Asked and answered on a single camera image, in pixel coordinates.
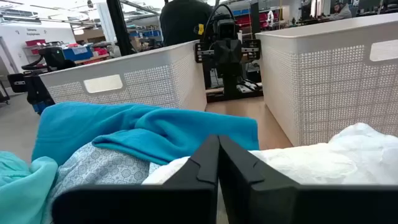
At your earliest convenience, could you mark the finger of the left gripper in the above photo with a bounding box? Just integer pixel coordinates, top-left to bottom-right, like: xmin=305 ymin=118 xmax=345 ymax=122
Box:
xmin=221 ymin=39 xmax=233 ymax=77
xmin=231 ymin=39 xmax=243 ymax=77

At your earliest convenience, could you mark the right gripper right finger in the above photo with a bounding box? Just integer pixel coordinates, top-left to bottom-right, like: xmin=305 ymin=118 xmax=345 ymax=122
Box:
xmin=218 ymin=134 xmax=398 ymax=224

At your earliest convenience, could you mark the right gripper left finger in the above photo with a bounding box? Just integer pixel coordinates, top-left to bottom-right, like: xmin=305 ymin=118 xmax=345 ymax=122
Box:
xmin=51 ymin=134 xmax=220 ymax=224

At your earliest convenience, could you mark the white cloth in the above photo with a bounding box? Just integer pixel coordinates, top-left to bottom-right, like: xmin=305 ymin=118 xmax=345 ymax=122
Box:
xmin=141 ymin=122 xmax=398 ymax=187

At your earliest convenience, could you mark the light blue patterned cloth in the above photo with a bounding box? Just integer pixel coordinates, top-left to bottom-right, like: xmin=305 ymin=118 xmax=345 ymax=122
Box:
xmin=40 ymin=142 xmax=162 ymax=224

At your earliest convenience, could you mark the blue fleece cloth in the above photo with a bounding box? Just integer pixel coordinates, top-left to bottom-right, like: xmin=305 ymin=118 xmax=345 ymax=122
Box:
xmin=30 ymin=101 xmax=260 ymax=166

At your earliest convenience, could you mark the aqua teal cloth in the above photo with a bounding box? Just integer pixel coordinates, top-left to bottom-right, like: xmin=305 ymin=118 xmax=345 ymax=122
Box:
xmin=0 ymin=151 xmax=59 ymax=224

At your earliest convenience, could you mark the person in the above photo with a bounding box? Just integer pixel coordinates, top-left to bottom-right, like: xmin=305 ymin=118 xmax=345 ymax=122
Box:
xmin=159 ymin=0 xmax=215 ymax=47
xmin=328 ymin=1 xmax=353 ymax=21

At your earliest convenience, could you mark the white perforated plastic basket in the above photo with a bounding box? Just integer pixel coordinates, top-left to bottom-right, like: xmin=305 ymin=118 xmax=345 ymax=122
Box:
xmin=255 ymin=12 xmax=398 ymax=147
xmin=39 ymin=39 xmax=208 ymax=112

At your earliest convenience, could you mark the black pillar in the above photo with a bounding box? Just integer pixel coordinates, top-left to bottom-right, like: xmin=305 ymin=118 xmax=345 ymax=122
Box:
xmin=106 ymin=0 xmax=135 ymax=57

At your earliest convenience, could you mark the blue storage bin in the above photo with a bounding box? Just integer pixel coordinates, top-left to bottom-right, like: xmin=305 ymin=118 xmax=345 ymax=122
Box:
xmin=62 ymin=45 xmax=95 ymax=62

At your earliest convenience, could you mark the black background robot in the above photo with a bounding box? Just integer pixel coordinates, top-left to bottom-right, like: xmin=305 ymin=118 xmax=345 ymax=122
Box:
xmin=6 ymin=46 xmax=78 ymax=115

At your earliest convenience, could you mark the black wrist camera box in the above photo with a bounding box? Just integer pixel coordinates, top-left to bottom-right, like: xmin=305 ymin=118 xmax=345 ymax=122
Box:
xmin=216 ymin=17 xmax=241 ymax=40

